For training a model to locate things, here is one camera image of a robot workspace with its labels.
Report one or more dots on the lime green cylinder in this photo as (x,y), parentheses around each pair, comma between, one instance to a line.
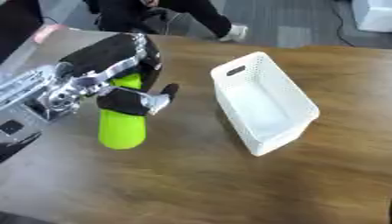
(122,131)

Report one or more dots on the white perforated plastic basket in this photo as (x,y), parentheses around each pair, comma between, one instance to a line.
(265,105)

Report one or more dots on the person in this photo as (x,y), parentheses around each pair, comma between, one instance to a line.
(168,16)

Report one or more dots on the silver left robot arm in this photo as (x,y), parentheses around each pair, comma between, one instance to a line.
(30,96)

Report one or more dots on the person's hand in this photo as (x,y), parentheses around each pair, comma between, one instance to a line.
(47,31)

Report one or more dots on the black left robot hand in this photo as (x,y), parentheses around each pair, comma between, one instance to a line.
(109,54)

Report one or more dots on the white cabinet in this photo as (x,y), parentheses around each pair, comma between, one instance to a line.
(372,14)

